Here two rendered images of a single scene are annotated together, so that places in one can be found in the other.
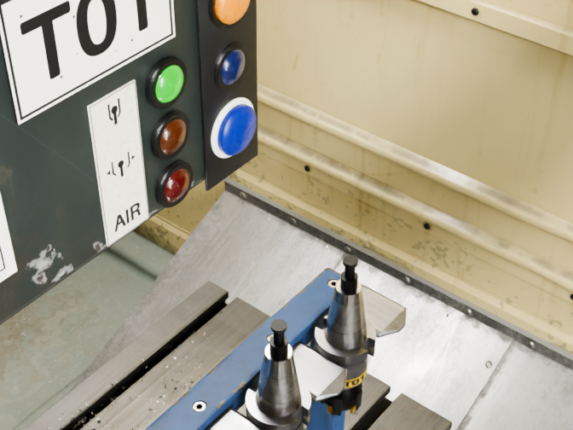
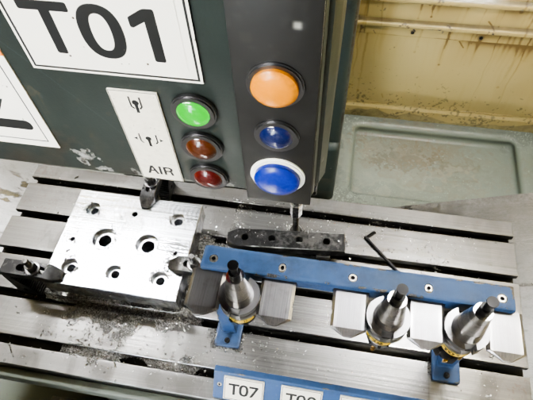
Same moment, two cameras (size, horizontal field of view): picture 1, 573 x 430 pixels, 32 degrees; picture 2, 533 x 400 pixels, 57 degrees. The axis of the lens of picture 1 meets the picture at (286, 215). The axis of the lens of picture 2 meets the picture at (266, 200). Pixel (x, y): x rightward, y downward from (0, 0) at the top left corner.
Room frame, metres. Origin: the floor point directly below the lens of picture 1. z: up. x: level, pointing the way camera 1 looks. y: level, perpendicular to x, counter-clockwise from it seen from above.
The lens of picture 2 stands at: (0.37, -0.13, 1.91)
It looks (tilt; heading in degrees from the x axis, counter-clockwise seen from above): 57 degrees down; 65
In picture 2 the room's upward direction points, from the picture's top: 4 degrees counter-clockwise
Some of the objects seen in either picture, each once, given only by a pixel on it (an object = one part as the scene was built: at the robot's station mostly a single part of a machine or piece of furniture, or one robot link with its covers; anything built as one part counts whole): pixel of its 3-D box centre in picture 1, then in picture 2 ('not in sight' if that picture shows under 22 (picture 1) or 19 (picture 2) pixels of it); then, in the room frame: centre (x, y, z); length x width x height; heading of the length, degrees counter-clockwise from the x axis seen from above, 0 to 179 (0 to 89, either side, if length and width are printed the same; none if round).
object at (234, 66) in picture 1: (231, 66); (276, 136); (0.46, 0.03, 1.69); 0.02 x 0.01 x 0.02; 142
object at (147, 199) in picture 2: not in sight; (155, 189); (0.42, 0.57, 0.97); 0.13 x 0.03 x 0.15; 52
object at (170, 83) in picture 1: (168, 83); (193, 113); (0.42, 0.06, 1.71); 0.02 x 0.01 x 0.02; 142
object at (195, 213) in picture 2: not in sight; (128, 246); (0.31, 0.46, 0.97); 0.29 x 0.23 x 0.05; 142
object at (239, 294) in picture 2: not in sight; (237, 285); (0.45, 0.14, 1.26); 0.04 x 0.04 x 0.07
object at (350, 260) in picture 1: (350, 273); (488, 306); (0.71, -0.06, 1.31); 0.02 x 0.02 x 0.03
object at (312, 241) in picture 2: not in sight; (285, 245); (0.62, 0.31, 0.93); 0.26 x 0.05 x 0.06; 147
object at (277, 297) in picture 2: not in sight; (275, 302); (0.49, 0.11, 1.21); 0.07 x 0.05 x 0.01; 52
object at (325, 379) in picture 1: (312, 374); (425, 325); (0.66, -0.03, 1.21); 0.07 x 0.05 x 0.01; 52
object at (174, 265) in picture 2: not in sight; (200, 272); (0.42, 0.32, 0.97); 0.13 x 0.03 x 0.15; 142
